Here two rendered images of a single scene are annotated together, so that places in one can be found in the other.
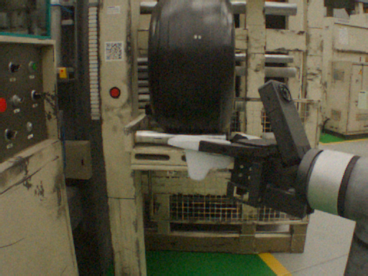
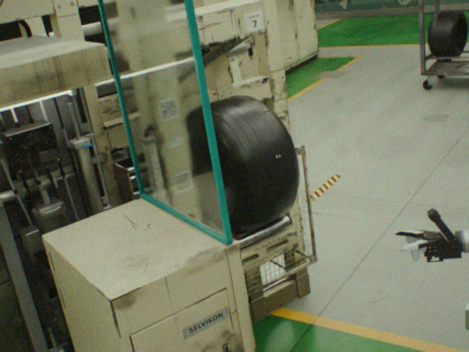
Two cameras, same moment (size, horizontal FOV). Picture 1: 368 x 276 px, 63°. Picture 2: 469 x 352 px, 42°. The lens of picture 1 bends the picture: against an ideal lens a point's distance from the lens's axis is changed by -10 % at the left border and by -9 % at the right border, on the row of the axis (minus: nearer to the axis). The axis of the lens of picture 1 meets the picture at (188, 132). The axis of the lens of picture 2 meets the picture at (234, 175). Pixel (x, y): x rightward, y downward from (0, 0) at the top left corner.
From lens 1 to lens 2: 1.80 m
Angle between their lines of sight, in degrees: 35
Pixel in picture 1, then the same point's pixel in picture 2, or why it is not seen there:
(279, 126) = (443, 228)
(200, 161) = (417, 252)
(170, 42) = (262, 167)
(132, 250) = not seen: outside the picture
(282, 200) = (451, 254)
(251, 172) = (437, 248)
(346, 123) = not seen: hidden behind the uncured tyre
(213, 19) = (282, 136)
